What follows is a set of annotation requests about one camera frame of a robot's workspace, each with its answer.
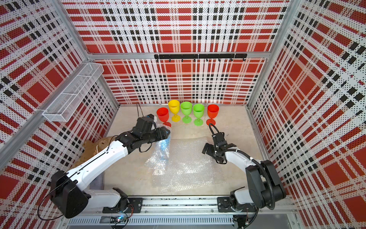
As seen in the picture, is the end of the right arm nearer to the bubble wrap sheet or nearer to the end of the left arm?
the bubble wrap sheet

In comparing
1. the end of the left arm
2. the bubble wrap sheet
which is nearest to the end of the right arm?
the bubble wrap sheet

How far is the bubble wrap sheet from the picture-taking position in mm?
799
